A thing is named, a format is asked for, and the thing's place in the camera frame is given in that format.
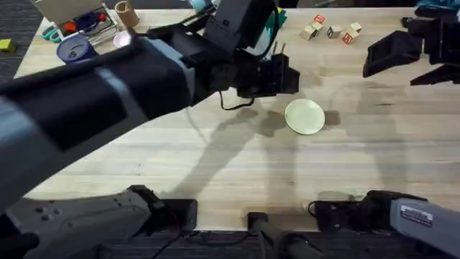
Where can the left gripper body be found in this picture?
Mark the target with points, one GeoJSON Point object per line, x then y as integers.
{"type": "Point", "coordinates": [230, 72]}

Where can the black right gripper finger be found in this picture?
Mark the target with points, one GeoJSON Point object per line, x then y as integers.
{"type": "Point", "coordinates": [391, 52]}
{"type": "Point", "coordinates": [438, 76]}

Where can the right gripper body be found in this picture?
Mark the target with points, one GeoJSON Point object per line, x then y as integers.
{"type": "Point", "coordinates": [438, 36]}

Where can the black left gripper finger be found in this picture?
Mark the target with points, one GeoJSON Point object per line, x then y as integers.
{"type": "Point", "coordinates": [287, 64]}
{"type": "Point", "coordinates": [293, 82]}

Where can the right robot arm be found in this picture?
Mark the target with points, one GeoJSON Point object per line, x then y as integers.
{"type": "Point", "coordinates": [413, 219]}

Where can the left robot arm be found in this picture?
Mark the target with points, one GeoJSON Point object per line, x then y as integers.
{"type": "Point", "coordinates": [72, 108]}

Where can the teal bag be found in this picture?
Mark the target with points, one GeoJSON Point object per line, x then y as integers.
{"type": "Point", "coordinates": [440, 3]}

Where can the pale green plate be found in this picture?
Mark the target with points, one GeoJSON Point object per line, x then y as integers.
{"type": "Point", "coordinates": [304, 117]}

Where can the wooden toy block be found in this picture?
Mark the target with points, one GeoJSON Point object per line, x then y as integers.
{"type": "Point", "coordinates": [348, 37]}
{"type": "Point", "coordinates": [319, 18]}
{"type": "Point", "coordinates": [356, 27]}
{"type": "Point", "coordinates": [334, 31]}
{"type": "Point", "coordinates": [309, 31]}

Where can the light blue cup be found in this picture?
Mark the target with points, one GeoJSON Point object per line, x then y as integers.
{"type": "Point", "coordinates": [201, 4]}

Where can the pink round disc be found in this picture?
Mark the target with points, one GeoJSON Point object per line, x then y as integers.
{"type": "Point", "coordinates": [121, 39]}

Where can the cardboard tube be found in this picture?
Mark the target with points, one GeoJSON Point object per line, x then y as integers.
{"type": "Point", "coordinates": [126, 13]}

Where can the blue round tape roll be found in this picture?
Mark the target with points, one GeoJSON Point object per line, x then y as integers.
{"type": "Point", "coordinates": [73, 49]}

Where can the box of tools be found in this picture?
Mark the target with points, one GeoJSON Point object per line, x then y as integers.
{"type": "Point", "coordinates": [75, 18]}

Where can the yellow-green block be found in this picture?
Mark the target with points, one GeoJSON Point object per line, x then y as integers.
{"type": "Point", "coordinates": [6, 45]}

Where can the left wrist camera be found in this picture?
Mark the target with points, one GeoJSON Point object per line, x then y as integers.
{"type": "Point", "coordinates": [237, 21]}

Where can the black rail post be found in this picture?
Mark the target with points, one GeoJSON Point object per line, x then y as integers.
{"type": "Point", "coordinates": [273, 234]}

